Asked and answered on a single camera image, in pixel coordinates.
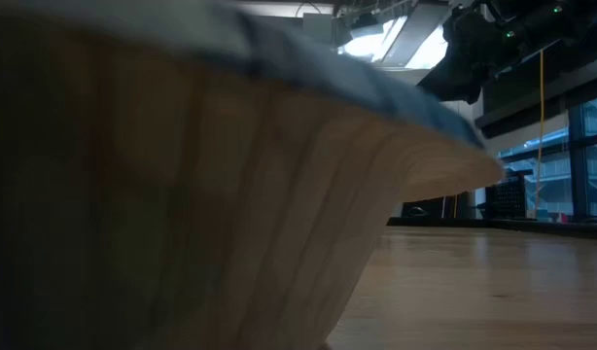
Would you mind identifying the black metal table frame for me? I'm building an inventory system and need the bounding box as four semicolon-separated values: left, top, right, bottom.
385;216;597;241

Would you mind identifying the black perforated crate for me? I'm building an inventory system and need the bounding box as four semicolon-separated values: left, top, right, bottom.
484;175;527;221

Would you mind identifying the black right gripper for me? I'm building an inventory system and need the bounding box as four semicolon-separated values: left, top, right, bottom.
417;10;505;105

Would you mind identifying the bright ceiling light panel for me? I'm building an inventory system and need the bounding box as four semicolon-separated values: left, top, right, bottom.
336;17;449;70

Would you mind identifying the yellow hanging cable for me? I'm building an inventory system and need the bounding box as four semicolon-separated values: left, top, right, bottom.
535;48;546;218

